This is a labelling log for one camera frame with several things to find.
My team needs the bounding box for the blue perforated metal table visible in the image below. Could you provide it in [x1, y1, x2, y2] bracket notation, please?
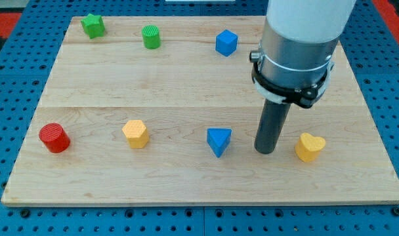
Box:
[0, 0, 399, 235]

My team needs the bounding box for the yellow hexagon block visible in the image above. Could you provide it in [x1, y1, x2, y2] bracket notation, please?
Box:
[121, 120, 150, 149]

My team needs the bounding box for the light wooden board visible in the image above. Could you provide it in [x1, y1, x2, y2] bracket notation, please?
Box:
[1, 16, 399, 207]

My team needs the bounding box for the green cylinder block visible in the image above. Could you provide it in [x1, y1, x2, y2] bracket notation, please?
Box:
[141, 25, 161, 49]

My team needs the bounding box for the green star block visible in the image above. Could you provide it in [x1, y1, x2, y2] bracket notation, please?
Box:
[81, 13, 105, 39]

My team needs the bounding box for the yellow heart block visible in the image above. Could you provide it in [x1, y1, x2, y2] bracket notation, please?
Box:
[295, 132, 326, 163]

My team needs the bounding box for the blue triangle block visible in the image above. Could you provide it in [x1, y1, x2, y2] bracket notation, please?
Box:
[207, 128, 232, 158]

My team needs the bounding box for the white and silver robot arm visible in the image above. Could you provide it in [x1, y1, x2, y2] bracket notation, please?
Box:
[249, 0, 356, 108]

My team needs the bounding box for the red cylinder block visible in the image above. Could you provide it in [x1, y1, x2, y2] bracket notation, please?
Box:
[39, 123, 71, 153]

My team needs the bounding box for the blue cube block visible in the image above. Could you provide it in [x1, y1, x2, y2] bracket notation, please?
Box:
[215, 29, 238, 57]

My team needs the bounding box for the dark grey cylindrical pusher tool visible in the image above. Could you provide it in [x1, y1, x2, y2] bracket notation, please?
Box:
[254, 100, 291, 154]

